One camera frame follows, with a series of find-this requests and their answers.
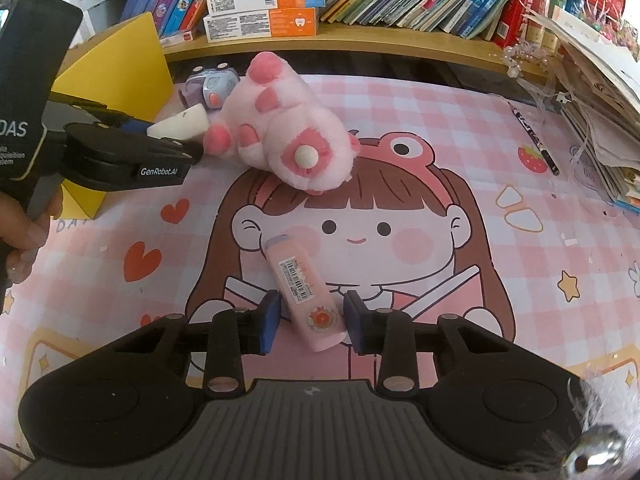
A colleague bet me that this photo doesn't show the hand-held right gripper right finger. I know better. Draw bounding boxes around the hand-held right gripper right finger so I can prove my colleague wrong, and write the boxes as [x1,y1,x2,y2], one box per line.
[343,290,503,396]

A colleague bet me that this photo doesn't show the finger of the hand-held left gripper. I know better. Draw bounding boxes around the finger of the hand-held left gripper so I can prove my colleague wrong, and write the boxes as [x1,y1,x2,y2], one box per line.
[145,136,205,166]
[44,101,157,136]

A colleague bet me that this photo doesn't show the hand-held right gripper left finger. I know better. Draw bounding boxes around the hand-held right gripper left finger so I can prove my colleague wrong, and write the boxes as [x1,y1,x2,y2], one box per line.
[117,291,282,396]

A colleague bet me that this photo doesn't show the white foam block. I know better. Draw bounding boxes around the white foam block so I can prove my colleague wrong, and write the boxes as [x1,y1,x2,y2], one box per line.
[146,104,210,142]

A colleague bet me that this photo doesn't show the pink label bottle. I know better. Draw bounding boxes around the pink label bottle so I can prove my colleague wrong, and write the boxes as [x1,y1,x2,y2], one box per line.
[262,234,347,353]

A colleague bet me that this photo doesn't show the yellow cardboard box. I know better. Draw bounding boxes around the yellow cardboard box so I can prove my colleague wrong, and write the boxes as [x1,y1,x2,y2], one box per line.
[50,12,173,218]

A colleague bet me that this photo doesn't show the pink plush toy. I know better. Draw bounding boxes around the pink plush toy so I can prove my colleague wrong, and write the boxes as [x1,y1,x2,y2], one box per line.
[202,51,361,196]

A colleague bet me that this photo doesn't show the person's left hand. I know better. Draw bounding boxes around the person's left hand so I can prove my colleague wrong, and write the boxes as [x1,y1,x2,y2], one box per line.
[0,190,65,315]

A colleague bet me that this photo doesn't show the pink printed desk mat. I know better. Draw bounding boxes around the pink printed desk mat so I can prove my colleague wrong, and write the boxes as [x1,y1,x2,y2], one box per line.
[0,55,640,461]

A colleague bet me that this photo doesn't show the wooden shelf board with books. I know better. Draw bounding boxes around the wooden shelf board with books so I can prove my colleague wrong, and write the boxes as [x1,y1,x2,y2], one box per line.
[165,22,521,76]

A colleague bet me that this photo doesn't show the black pencil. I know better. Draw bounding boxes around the black pencil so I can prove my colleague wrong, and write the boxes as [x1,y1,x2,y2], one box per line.
[507,101,561,176]

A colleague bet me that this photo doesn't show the silver metal bell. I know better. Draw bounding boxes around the silver metal bell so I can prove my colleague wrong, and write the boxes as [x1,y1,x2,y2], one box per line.
[561,425,627,480]

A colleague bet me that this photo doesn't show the stack of papers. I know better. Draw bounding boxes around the stack of papers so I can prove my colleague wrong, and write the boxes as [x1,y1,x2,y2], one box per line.
[520,10,640,211]

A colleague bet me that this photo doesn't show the clear bead string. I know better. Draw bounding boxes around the clear bead string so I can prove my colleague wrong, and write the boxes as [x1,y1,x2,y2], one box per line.
[502,45,526,78]

